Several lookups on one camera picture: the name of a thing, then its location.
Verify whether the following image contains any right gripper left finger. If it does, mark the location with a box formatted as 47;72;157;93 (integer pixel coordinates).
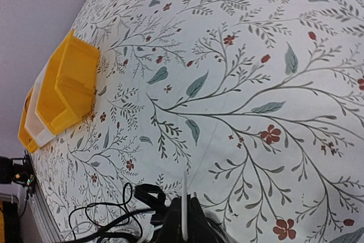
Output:
158;197;184;243

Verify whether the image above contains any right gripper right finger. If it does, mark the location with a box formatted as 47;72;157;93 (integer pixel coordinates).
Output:
187;196;220;243

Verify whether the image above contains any white cable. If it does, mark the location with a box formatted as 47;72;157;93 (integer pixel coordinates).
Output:
181;171;189;241

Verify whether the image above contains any floral table cloth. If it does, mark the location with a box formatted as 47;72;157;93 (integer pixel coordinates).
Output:
32;0;363;242

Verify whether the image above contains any white translucent plastic bin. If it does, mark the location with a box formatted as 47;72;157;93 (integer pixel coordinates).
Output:
24;63;56;147

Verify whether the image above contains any far yellow plastic bin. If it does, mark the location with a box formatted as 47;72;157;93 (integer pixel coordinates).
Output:
35;30;100;135

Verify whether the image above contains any yellow plastic bin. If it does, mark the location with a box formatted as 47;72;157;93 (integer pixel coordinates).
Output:
17;88;40;154
35;30;100;135

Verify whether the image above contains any near yellow plastic bin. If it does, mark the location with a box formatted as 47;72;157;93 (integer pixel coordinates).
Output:
17;88;40;154

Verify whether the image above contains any tangled black cable pile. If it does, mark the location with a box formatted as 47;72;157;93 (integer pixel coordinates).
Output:
68;182;228;243

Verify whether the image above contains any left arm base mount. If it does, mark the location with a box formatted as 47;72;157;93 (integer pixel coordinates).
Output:
1;153;36;196

